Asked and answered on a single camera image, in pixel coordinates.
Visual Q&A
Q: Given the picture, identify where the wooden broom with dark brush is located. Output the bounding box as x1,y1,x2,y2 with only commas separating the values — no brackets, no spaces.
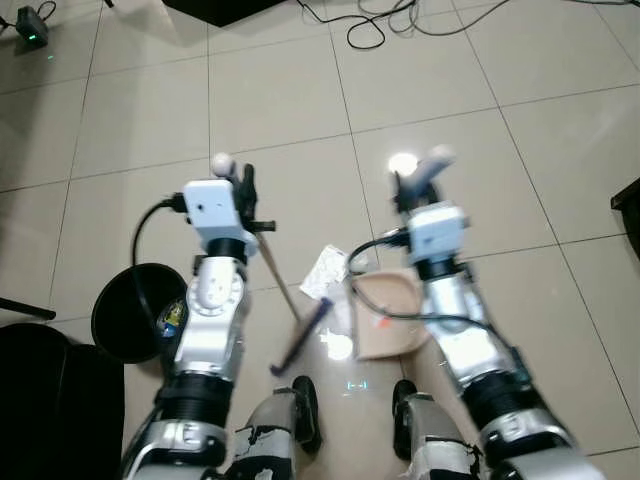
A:
210,151,337,378

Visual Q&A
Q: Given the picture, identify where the crumpled white paper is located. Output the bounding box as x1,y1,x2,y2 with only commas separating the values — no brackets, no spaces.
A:
299,244,352,302

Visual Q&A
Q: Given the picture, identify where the colourful bottle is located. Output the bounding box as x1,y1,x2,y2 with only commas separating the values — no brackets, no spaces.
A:
160,299,189,342

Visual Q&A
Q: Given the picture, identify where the round black trash bin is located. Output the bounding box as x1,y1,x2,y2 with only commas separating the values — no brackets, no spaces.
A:
91,262,191,365

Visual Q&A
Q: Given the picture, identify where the black furniture base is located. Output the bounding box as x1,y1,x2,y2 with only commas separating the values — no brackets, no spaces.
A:
163,0,293,28

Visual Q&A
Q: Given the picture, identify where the black cabinet corner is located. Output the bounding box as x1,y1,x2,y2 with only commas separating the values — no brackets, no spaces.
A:
611,178,640,258

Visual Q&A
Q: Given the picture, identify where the left robot leg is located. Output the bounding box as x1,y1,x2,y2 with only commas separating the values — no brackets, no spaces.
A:
226,376,323,480

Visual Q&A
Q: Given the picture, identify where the robot leg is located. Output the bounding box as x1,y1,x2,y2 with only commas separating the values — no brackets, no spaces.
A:
226,376,323,480
392,379,485,480

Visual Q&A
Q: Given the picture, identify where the right robot leg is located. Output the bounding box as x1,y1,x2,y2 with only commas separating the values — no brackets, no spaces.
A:
392,379,485,480

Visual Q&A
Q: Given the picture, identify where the thin black rod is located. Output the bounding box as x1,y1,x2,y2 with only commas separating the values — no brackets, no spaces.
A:
0,297,57,322

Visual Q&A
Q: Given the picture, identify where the black device with green light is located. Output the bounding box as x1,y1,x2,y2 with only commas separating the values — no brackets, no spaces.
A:
14,7,52,47

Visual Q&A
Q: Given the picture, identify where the black chair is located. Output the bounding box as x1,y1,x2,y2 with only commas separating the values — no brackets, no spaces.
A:
0,322,127,480

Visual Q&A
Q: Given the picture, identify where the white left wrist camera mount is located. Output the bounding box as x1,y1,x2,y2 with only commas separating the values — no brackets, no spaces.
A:
182,179,247,247

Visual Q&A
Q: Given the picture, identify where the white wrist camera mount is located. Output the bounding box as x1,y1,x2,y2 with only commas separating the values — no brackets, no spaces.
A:
182,179,247,247
407,204,472,263

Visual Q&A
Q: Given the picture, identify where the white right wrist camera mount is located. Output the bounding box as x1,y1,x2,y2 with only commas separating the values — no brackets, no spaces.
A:
407,204,472,263

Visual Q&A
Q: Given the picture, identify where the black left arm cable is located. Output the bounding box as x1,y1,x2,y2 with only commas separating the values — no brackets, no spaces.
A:
131,196,191,269

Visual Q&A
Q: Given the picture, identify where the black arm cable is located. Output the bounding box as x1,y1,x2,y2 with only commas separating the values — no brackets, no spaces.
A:
131,196,191,269
344,230,503,333

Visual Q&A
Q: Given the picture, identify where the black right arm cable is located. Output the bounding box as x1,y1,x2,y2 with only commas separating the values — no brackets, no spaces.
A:
344,230,503,333

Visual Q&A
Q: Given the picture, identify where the looped black floor cable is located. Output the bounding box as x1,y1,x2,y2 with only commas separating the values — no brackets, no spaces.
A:
296,0,422,51

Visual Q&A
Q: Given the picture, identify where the long black floor cable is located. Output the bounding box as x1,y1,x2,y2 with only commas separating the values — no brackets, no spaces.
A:
400,0,640,38

